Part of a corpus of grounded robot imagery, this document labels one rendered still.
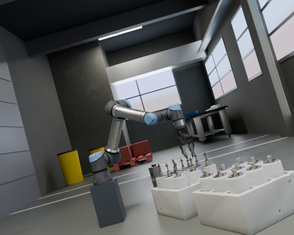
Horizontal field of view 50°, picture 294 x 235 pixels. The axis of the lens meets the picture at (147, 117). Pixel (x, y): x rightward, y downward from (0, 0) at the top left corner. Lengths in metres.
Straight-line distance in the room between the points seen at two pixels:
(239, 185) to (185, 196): 0.51
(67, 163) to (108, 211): 4.67
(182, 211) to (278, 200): 0.60
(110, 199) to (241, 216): 1.12
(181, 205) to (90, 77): 7.45
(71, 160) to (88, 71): 3.12
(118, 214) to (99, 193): 0.21
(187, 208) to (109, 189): 0.65
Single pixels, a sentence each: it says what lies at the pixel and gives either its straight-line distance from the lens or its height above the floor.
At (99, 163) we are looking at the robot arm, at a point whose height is 0.45.
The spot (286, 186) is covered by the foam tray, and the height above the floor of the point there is 0.13.
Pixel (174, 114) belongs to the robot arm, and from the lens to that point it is 2.05.
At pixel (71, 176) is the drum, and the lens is 7.02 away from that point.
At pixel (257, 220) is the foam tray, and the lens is 1.57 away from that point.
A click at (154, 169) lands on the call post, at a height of 0.29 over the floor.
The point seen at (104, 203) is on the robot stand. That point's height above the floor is 0.16.
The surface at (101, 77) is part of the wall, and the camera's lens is 9.07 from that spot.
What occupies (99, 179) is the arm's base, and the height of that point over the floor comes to 0.34.
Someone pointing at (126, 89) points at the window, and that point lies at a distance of 10.30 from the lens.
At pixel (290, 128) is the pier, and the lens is 4.83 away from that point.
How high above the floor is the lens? 0.54
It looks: 3 degrees up
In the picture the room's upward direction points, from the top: 16 degrees counter-clockwise
